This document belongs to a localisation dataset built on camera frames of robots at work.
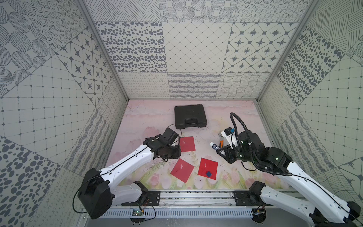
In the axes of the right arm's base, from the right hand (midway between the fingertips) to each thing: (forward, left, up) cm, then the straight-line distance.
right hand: (220, 153), depth 69 cm
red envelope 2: (+16, +17, -21) cm, 32 cm away
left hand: (+2, +18, -8) cm, 20 cm away
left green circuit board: (-23, +42, -22) cm, 53 cm away
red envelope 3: (+1, +5, -21) cm, 22 cm away
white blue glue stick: (+3, +3, +2) cm, 4 cm away
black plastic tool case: (+36, +15, -15) cm, 42 cm away
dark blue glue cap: (-4, +4, -21) cm, 21 cm away
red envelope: (-2, +20, -21) cm, 29 cm away
